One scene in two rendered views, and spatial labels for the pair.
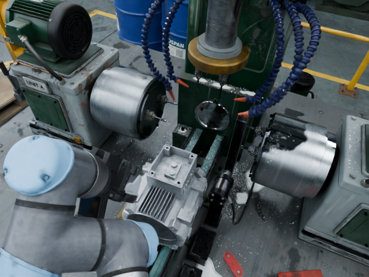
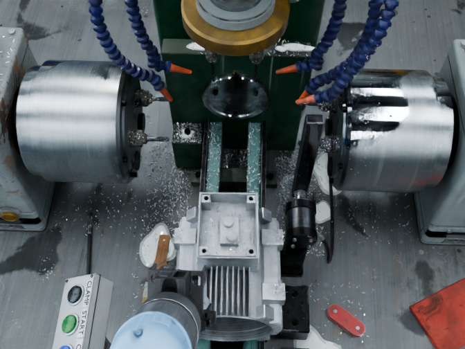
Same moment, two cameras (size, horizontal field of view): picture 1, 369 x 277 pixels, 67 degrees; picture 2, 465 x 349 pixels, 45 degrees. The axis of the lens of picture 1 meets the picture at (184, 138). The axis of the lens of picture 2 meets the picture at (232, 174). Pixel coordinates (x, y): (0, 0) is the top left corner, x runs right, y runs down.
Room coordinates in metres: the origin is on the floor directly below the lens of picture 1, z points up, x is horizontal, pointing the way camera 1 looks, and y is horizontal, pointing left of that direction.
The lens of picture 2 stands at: (0.08, 0.15, 1.99)
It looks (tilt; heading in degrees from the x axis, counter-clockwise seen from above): 60 degrees down; 342
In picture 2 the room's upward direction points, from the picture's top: straight up
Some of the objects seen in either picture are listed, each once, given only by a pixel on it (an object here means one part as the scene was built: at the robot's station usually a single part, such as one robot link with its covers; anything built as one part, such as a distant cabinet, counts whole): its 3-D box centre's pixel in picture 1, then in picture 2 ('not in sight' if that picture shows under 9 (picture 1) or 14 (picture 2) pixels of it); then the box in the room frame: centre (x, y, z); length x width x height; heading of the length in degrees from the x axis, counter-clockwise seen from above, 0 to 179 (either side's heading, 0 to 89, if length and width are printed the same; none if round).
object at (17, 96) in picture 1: (21, 80); not in sight; (0.87, 0.66, 1.07); 0.08 x 0.07 x 0.20; 159
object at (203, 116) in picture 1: (212, 116); (235, 98); (0.80, -0.10, 1.02); 0.15 x 0.02 x 0.15; 69
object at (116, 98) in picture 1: (119, 99); (63, 121); (0.84, 0.26, 1.04); 0.37 x 0.25 x 0.25; 69
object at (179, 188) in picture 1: (172, 172); (228, 233); (0.46, 0.03, 1.11); 0.12 x 0.11 x 0.07; 161
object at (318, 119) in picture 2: (234, 149); (306, 160); (0.54, -0.15, 1.12); 0.04 x 0.03 x 0.26; 159
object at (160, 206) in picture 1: (166, 200); (228, 274); (0.42, 0.04, 1.01); 0.20 x 0.19 x 0.19; 161
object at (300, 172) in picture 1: (297, 158); (396, 131); (0.60, -0.38, 1.04); 0.41 x 0.25 x 0.25; 69
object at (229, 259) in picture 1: (233, 264); (345, 320); (0.32, -0.19, 0.81); 0.09 x 0.03 x 0.02; 32
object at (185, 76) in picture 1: (216, 114); (236, 88); (0.86, -0.12, 0.97); 0.30 x 0.11 x 0.34; 69
